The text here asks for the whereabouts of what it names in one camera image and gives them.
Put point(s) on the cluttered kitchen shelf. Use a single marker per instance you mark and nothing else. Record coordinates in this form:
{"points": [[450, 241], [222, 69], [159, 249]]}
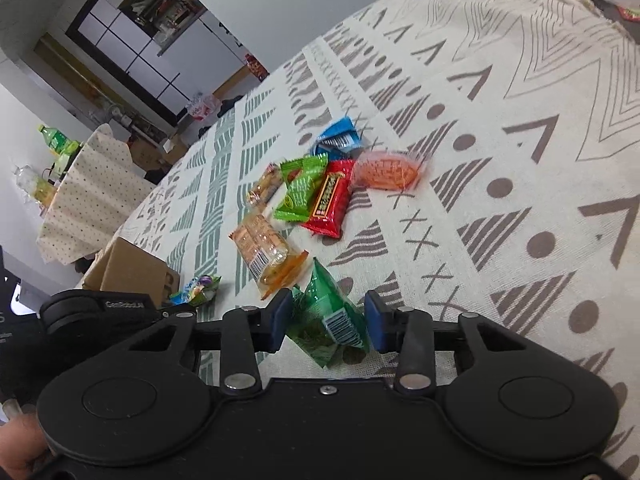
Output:
{"points": [[160, 5]]}

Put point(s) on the colorful blue candy packet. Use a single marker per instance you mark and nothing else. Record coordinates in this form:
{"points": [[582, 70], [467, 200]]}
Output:
{"points": [[197, 290]]}

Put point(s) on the table with dotted tablecloth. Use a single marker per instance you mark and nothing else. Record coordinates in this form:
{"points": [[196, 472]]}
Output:
{"points": [[90, 195]]}

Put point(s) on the black grid sliding door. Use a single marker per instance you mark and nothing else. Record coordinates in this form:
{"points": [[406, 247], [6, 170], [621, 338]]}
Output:
{"points": [[125, 55]]}

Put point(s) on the person's left hand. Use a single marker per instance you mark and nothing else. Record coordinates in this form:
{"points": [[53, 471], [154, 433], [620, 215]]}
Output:
{"points": [[20, 447]]}

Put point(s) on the small clear biscuit packet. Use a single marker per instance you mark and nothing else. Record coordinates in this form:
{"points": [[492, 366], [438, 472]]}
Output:
{"points": [[264, 186]]}

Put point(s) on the long orange biscuit packet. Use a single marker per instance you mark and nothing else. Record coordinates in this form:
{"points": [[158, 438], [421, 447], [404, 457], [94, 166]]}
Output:
{"points": [[262, 242]]}

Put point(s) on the clear bottle with yellow liquid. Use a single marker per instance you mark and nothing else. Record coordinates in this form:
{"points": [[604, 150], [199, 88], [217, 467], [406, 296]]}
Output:
{"points": [[35, 185]]}

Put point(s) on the dark green snack packet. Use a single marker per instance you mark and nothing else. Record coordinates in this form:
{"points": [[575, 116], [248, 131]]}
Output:
{"points": [[320, 320]]}

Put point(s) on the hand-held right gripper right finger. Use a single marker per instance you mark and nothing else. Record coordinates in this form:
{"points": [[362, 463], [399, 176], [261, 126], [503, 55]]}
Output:
{"points": [[376, 327]]}

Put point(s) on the red snack packet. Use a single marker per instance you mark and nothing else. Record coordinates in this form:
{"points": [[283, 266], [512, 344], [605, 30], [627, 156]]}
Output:
{"points": [[327, 202]]}

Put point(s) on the green soda bottle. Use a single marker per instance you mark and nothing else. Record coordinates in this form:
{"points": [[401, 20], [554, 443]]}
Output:
{"points": [[57, 141]]}

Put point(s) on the red label drink bottle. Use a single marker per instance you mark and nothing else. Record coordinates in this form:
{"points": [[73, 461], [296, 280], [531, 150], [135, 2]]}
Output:
{"points": [[256, 67]]}

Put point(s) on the orange snack packet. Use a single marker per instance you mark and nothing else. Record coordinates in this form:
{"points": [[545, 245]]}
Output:
{"points": [[387, 170]]}

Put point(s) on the brown cardboard carton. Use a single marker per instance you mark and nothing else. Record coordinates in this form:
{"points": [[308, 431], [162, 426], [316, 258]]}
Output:
{"points": [[150, 154]]}

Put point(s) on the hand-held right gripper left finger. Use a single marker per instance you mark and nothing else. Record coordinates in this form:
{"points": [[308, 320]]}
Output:
{"points": [[280, 320]]}

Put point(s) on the blue snack packet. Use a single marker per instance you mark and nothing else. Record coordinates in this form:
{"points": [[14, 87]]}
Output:
{"points": [[340, 135]]}

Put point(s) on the light green snack packet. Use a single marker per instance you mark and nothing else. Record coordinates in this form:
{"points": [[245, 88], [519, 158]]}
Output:
{"points": [[300, 190]]}

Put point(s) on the green tissue pack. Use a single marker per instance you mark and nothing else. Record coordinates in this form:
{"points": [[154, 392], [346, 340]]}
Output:
{"points": [[67, 161]]}

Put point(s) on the white kitchen cabinet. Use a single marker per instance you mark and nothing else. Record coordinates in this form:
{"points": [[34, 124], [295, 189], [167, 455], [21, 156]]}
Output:
{"points": [[210, 60]]}

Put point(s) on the cardboard box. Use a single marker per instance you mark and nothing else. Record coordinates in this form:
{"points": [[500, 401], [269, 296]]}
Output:
{"points": [[130, 267]]}

